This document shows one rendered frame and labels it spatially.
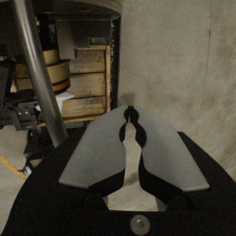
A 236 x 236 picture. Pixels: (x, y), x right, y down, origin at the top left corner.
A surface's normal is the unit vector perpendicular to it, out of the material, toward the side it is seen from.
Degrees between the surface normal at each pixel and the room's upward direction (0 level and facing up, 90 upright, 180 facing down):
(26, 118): 0
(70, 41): 8
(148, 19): 0
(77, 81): 0
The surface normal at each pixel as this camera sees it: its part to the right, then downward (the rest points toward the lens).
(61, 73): 0.80, 0.40
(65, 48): 0.14, 0.54
